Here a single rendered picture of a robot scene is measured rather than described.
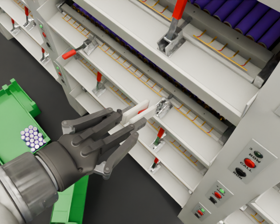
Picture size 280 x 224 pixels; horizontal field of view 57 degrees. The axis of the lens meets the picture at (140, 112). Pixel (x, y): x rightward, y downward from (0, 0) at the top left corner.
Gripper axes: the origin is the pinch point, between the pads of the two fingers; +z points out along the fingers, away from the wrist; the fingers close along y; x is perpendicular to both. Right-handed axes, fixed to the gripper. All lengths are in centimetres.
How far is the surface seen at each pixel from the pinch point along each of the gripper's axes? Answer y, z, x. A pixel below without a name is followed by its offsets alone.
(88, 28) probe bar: -29.7, 9.9, -0.3
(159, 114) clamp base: 1.0, 6.2, -3.3
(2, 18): -111, 17, -42
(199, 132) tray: 9.8, 9.5, -3.3
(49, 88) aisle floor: -69, 16, -58
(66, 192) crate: -12.6, -10.3, -43.8
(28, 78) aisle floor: -82, 12, -59
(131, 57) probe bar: -14.1, 10.9, 0.3
